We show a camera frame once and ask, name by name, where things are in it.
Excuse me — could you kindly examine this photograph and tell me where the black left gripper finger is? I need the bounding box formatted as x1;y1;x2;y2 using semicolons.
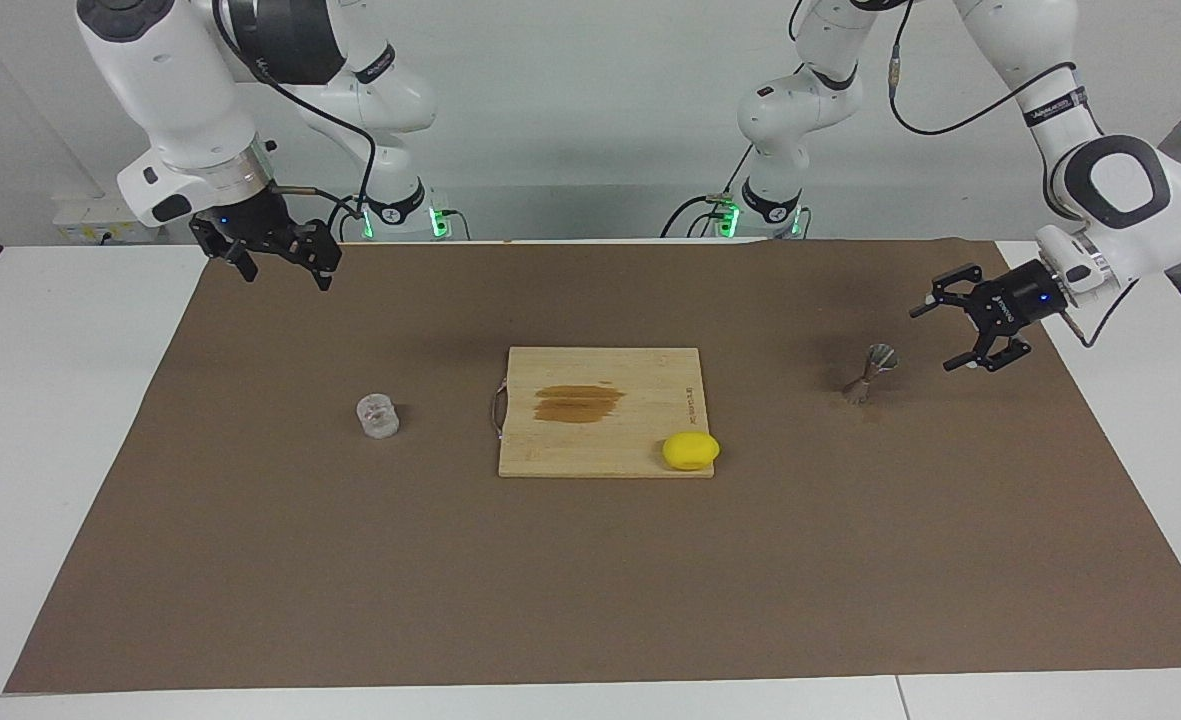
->
942;330;1033;374
910;264;986;319

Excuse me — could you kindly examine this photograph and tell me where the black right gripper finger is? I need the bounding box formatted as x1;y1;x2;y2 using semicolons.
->
190;216;258;283
285;220;343;293

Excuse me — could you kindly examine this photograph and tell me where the metal jigger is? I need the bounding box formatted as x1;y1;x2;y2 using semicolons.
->
842;343;900;406

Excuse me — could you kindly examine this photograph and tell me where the clear glass cup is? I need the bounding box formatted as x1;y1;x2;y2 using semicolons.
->
355;393;401;440

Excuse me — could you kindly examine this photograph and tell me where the brown table mat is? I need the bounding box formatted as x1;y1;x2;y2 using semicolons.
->
3;238;1181;694

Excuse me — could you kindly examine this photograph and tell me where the yellow lemon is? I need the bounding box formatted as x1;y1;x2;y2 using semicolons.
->
662;431;722;472

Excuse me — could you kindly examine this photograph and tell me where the wooden cutting board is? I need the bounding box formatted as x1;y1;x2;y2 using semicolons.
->
491;346;716;479

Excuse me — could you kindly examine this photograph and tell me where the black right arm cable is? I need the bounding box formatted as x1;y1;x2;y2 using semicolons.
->
212;0;379;241

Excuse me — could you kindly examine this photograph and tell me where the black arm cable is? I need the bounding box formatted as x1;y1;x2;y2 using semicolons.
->
212;0;379;241
887;0;1141;349

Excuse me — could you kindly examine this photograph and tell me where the white wall socket box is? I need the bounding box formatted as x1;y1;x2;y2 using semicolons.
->
53;195;166;244

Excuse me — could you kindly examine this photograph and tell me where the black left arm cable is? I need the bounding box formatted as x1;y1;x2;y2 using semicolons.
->
887;0;1141;349

